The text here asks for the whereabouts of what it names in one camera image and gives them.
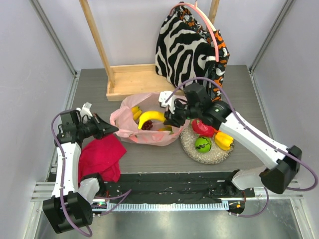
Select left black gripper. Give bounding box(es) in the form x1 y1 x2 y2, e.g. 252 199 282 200
77 113 118 140

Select pink plastic bag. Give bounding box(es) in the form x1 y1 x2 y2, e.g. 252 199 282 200
110 92 190 146

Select fake red fruit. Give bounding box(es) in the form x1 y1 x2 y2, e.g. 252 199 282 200
191 119 215 138

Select fake green apple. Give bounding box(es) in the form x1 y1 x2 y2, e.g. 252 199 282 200
195 136 212 153

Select fake yellow mango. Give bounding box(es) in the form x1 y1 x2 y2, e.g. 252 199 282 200
214 132 234 151

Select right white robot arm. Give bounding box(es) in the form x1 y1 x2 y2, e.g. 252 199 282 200
159 83 302 197

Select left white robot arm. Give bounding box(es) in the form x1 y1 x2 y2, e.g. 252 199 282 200
42 103 118 238

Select fake dark grapes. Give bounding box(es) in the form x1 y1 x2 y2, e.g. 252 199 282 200
142 120 153 130

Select small fake banana bunch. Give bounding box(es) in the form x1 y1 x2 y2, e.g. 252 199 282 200
131 106 142 121

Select red cloth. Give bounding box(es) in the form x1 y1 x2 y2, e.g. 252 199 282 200
78 134 127 182

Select wooden clothes rack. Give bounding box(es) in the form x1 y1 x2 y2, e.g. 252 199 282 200
79 0 220 102

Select zebra print garment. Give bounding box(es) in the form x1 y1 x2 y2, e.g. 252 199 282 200
155 5 216 87

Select pink clothes hanger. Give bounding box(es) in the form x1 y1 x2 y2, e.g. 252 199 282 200
170 1 220 63

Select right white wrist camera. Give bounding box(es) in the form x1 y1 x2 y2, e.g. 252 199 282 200
158 91 186 114

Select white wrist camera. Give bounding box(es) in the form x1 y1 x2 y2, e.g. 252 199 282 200
158 91 186 114
76 102 93 118

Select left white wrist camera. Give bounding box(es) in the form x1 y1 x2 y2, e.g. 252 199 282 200
76 102 93 118

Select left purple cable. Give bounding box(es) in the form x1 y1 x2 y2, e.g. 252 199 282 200
51 109 132 237

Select purple cable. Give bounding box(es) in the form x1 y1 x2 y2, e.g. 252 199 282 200
51 109 132 237
164 76 319 217

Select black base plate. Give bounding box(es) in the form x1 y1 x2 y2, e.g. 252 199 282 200
105 172 255 204

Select white cable duct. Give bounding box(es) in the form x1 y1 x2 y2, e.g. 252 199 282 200
114 201 229 212

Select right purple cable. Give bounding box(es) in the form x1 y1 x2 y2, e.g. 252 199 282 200
164 76 319 217

